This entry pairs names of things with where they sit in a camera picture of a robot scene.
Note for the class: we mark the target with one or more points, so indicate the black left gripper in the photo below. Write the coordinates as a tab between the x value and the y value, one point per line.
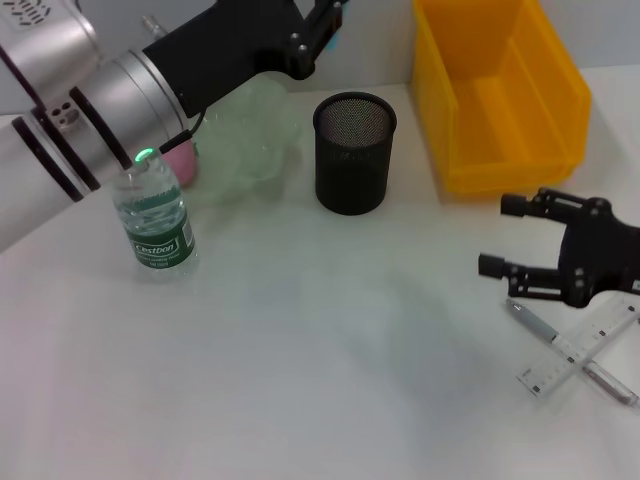
225	50

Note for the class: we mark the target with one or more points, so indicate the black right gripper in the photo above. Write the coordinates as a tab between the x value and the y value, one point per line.
610	255

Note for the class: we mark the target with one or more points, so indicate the pink peach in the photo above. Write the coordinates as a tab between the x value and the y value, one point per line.
180	165

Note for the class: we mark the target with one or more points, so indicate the clear green-label water bottle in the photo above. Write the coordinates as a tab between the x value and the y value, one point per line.
155	240

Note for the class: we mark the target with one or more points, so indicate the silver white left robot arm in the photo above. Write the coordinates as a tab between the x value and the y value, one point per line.
60	120

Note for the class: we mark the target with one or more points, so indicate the silver grey pen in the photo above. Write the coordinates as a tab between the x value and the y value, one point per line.
537	325

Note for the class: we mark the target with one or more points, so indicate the pale green glass fruit plate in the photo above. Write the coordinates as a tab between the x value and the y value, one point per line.
250	130

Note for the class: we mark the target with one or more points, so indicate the transparent plastic ruler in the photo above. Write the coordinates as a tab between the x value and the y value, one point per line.
550	377

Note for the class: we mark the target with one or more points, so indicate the yellow plastic storage bin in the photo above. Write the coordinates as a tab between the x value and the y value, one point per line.
500	115

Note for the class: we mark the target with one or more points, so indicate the black mesh cup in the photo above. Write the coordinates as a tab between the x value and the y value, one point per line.
350	170

